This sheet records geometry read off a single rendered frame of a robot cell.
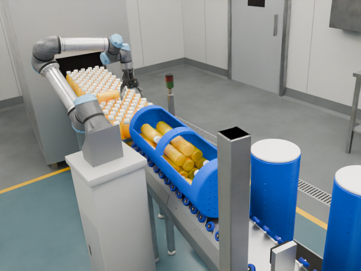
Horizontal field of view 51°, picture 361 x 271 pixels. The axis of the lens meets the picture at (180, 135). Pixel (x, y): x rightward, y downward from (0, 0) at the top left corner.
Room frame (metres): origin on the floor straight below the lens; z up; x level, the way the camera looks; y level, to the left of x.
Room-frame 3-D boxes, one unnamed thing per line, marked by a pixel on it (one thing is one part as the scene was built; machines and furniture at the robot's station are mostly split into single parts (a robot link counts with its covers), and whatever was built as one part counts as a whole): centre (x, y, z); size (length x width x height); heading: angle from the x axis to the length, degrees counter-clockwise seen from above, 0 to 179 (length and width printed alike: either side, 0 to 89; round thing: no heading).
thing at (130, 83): (2.35, 0.30, 1.38); 0.09 x 0.08 x 0.12; 25
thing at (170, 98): (2.80, 0.06, 0.55); 0.04 x 0.04 x 1.10; 25
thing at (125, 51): (2.36, 0.31, 1.54); 0.09 x 0.08 x 0.11; 126
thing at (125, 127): (2.37, 0.35, 0.99); 0.07 x 0.07 x 0.19
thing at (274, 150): (1.93, -0.54, 1.03); 0.28 x 0.28 x 0.01
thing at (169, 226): (2.27, 0.13, 0.31); 0.06 x 0.06 x 0.63; 25
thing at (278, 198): (1.93, -0.54, 0.59); 0.28 x 0.28 x 0.88
